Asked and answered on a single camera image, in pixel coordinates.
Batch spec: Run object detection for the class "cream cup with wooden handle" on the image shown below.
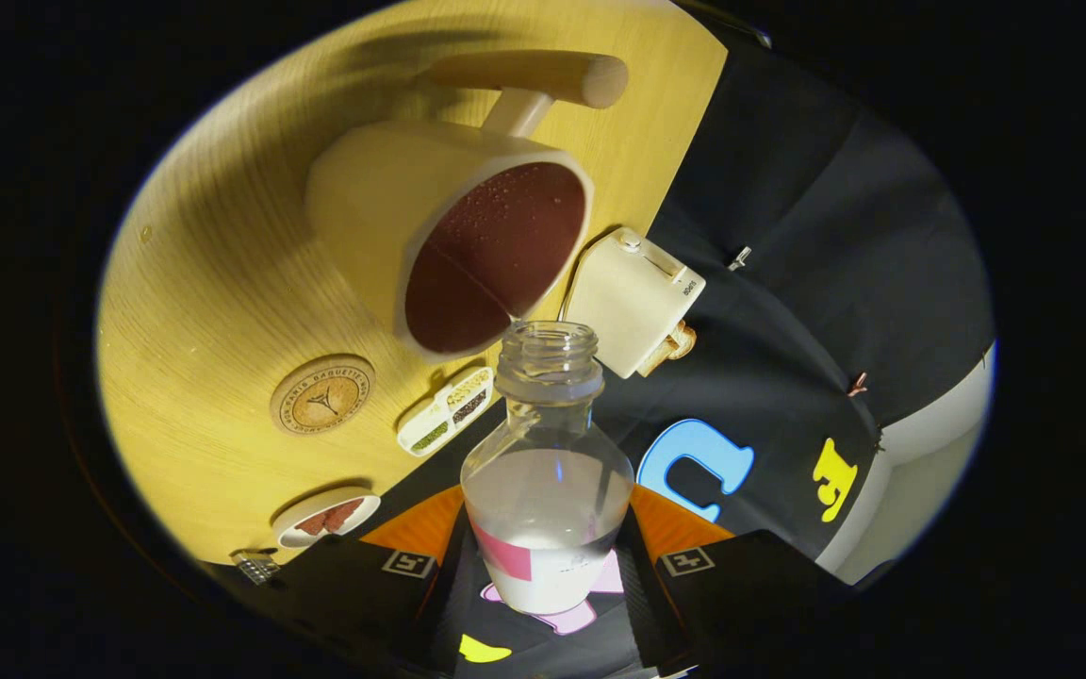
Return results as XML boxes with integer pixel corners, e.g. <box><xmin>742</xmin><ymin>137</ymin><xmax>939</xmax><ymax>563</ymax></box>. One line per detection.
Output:
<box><xmin>305</xmin><ymin>49</ymin><xmax>630</xmax><ymax>365</ymax></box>

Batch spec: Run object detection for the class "wooden table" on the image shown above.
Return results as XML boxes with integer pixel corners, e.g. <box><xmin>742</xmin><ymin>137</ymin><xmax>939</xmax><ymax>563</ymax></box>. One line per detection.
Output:
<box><xmin>95</xmin><ymin>0</ymin><xmax>729</xmax><ymax>567</ymax></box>

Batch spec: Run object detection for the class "clear juice bottle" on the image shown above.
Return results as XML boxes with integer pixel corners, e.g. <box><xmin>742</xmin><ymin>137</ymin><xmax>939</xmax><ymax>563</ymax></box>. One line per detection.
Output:
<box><xmin>460</xmin><ymin>321</ymin><xmax>635</xmax><ymax>616</ymax></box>

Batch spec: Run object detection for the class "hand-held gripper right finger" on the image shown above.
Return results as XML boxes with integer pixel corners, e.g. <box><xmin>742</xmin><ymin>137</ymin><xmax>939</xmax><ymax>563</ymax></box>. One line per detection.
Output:
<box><xmin>614</xmin><ymin>484</ymin><xmax>855</xmax><ymax>675</ymax></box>

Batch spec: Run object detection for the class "white round plate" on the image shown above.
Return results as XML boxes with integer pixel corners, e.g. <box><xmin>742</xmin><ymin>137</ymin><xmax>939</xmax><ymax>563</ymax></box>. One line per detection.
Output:
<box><xmin>271</xmin><ymin>486</ymin><xmax>382</xmax><ymax>550</ymax></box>

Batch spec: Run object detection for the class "black backdrop cloth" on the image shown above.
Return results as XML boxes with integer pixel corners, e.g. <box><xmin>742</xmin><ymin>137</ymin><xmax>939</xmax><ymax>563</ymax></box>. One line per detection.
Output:
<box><xmin>364</xmin><ymin>38</ymin><xmax>996</xmax><ymax>679</ymax></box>

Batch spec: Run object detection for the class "white divided bean dish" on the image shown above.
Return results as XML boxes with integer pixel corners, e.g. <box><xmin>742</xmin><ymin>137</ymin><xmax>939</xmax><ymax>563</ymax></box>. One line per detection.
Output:
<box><xmin>397</xmin><ymin>366</ymin><xmax>495</xmax><ymax>457</ymax></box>

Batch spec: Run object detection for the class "round wooden coaster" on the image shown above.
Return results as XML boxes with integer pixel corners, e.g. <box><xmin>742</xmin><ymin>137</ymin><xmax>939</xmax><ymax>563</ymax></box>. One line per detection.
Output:
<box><xmin>270</xmin><ymin>354</ymin><xmax>377</xmax><ymax>437</ymax></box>

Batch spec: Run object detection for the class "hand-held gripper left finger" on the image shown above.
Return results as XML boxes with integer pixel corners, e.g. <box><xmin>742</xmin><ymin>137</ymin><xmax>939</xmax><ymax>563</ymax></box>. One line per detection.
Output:
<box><xmin>222</xmin><ymin>486</ymin><xmax>478</xmax><ymax>675</ymax></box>

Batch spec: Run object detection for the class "white toaster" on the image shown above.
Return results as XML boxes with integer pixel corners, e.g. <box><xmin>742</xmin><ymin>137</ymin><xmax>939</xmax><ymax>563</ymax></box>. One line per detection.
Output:
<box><xmin>564</xmin><ymin>226</ymin><xmax>707</xmax><ymax>380</ymax></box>

